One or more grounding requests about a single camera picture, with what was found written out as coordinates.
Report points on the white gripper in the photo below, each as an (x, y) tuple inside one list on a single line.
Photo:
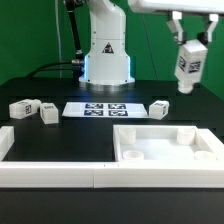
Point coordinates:
[(191, 6)]

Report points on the white square table top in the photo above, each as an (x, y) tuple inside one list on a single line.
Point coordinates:
[(165, 142)]

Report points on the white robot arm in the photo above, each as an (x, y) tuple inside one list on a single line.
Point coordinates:
[(108, 66)]

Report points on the white sheet with markers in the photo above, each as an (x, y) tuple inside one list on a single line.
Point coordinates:
[(104, 110)]

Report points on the white U-shaped obstacle fence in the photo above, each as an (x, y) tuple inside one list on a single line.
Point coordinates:
[(116, 174)]

